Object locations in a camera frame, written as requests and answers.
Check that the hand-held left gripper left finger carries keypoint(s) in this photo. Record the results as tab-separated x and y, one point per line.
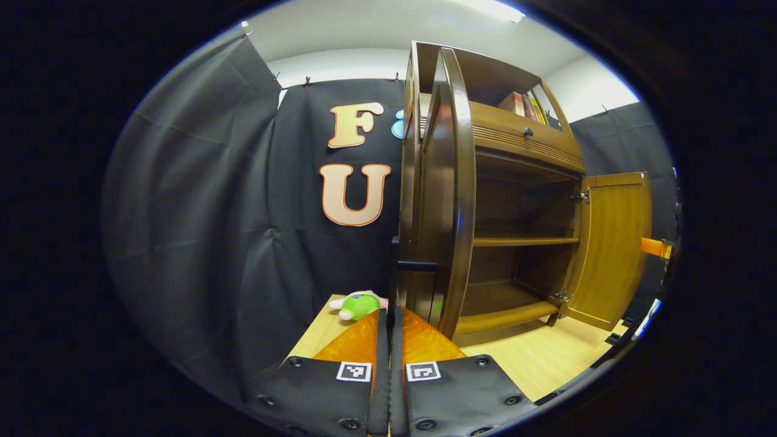
379	388

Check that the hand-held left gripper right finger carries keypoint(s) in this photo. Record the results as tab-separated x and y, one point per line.
397	388

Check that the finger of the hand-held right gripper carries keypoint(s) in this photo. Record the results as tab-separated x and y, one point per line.
654	247

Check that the wooden shoe cabinet door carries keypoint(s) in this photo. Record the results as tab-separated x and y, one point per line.
449	182
613	243

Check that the wooden double-door shoe cabinet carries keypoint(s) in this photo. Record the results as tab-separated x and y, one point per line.
485	73

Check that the wooden cabinet drawer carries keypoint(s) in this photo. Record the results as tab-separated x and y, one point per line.
510	124

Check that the green plush toy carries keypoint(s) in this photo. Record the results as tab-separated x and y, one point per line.
359	305

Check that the yellow book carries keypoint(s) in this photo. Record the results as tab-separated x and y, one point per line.
539	110

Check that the maroon book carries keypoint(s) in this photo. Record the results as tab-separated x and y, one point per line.
529	108

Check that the tan book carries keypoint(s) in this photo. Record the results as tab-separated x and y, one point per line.
512	103

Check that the black backdrop cloth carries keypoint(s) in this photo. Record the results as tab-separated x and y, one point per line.
212	212

